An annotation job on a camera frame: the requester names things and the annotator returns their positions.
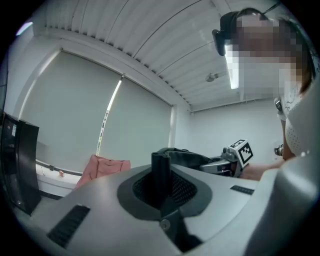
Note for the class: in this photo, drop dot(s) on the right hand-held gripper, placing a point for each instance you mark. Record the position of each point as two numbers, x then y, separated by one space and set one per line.
246 152

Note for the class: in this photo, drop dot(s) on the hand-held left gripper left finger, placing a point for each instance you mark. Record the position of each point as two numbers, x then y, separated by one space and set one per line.
156 175

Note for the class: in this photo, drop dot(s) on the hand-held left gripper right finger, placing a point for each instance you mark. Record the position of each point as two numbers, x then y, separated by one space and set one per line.
166 177

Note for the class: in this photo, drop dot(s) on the pink padded jacket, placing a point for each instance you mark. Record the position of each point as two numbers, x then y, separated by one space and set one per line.
100 168

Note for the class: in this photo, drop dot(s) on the person's right forearm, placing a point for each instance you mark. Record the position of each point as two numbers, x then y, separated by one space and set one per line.
255 171

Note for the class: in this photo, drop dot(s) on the grey roller blind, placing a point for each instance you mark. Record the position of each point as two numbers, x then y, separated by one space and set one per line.
70 110
140 120

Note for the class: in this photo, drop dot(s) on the white dotted shirt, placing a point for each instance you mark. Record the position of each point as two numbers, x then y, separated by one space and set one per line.
300 125

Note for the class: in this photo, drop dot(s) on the ceiling tube light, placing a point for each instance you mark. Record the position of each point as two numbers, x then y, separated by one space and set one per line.
233 72

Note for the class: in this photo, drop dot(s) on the black head-worn camera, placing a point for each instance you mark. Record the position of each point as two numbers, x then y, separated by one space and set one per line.
223 30

